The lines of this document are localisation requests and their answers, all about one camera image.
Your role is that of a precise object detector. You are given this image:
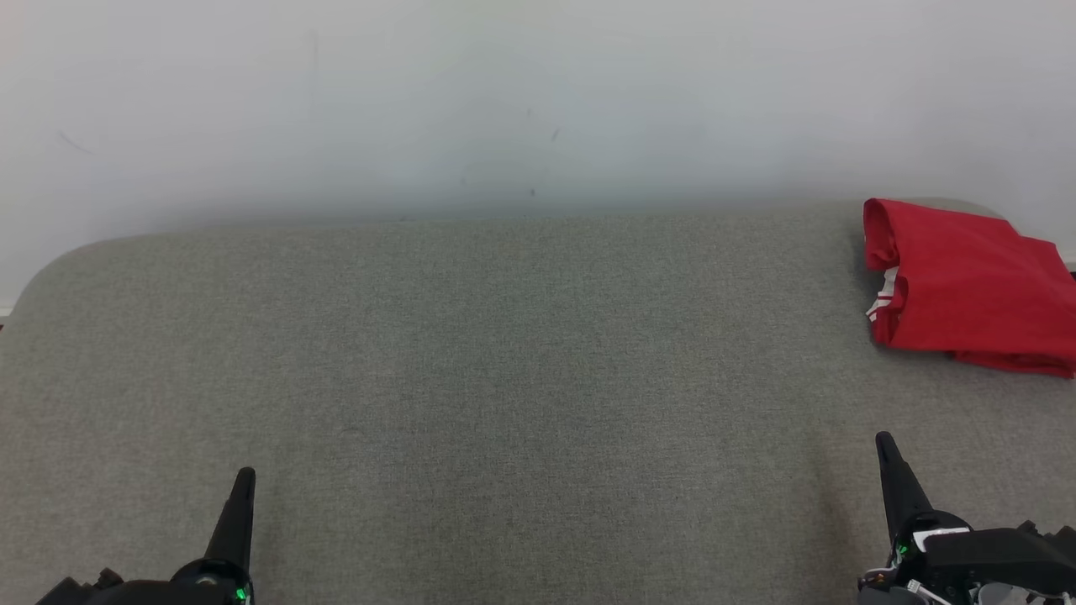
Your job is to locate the grey fabric sofa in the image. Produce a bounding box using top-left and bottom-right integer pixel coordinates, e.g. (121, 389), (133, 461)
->
(0, 197), (1076, 605)

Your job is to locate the red jersey with white trim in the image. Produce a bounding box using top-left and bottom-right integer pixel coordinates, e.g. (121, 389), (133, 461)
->
(862, 197), (1076, 360)

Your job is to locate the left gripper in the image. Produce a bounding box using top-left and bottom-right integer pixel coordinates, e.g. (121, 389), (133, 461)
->
(168, 467), (256, 605)

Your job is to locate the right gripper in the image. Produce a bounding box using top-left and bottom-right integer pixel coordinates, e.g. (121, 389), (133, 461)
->
(857, 431), (976, 605)

